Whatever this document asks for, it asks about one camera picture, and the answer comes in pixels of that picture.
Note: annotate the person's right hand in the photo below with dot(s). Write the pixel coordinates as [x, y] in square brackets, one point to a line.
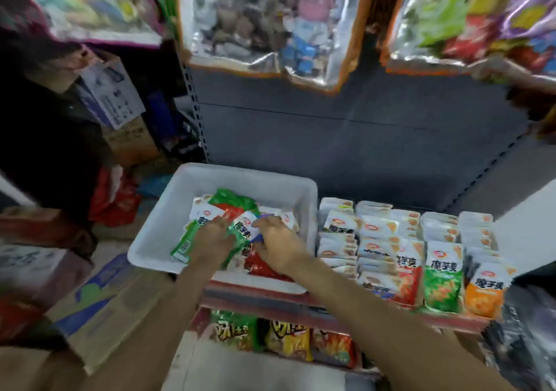
[282, 246]

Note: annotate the person's left hand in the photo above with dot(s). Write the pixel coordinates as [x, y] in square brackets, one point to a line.
[211, 246]

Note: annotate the gold display box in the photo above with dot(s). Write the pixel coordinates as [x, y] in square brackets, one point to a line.
[319, 247]

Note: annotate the pile of snack packets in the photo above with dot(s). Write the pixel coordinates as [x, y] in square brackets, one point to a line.
[221, 204]

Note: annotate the white plastic bin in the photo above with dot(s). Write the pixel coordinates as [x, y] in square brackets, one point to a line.
[156, 230]

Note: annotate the blue display box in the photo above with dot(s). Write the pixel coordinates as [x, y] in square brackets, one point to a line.
[373, 206]

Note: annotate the red display box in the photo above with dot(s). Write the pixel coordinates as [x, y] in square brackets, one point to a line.
[415, 303]

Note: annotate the green display box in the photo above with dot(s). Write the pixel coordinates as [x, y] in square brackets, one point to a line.
[439, 221]

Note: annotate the orange display box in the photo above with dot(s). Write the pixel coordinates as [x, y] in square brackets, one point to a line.
[512, 273]

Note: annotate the person's right forearm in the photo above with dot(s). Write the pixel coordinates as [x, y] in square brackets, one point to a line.
[408, 334]

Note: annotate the person's left forearm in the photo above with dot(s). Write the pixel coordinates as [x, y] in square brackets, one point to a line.
[148, 334]

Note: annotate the blue print cardboard carton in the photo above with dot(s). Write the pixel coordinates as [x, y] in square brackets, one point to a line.
[104, 304]

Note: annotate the plain brown cardboard carton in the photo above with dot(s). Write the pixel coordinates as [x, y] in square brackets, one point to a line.
[130, 141]

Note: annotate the white blue carton box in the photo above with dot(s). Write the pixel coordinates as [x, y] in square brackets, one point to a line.
[109, 87]

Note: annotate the orange trimmed toy snack bag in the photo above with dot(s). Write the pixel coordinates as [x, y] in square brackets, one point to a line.
[269, 17]

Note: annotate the hanging yellow green snack bags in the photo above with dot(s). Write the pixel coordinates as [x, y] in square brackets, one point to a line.
[539, 100]

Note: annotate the blue plastic bag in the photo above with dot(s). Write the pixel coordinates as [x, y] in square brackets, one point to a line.
[155, 184]

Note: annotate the row of orange chip bags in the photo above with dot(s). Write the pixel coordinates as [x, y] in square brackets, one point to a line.
[282, 334]

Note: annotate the red plastic bag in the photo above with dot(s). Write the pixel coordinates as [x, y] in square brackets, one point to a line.
[113, 200]

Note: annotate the pale printed carton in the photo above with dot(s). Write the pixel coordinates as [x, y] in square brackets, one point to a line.
[39, 273]

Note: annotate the red yellow carton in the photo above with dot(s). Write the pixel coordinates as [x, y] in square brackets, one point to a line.
[17, 317]

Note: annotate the black plastic wrapped bundle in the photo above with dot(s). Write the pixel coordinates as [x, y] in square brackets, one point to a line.
[521, 343]

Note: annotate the hanging pastel candy bag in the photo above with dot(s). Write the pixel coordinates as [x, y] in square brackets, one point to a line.
[87, 4]

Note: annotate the orange trimmed colourful candy bag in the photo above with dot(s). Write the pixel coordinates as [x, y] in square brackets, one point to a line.
[469, 17]

